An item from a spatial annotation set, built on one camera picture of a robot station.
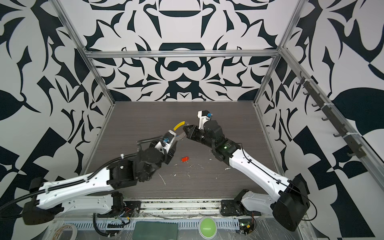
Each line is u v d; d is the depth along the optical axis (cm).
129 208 73
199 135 65
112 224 73
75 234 67
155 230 69
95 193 46
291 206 39
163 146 51
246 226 70
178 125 77
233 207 74
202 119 67
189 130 67
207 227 69
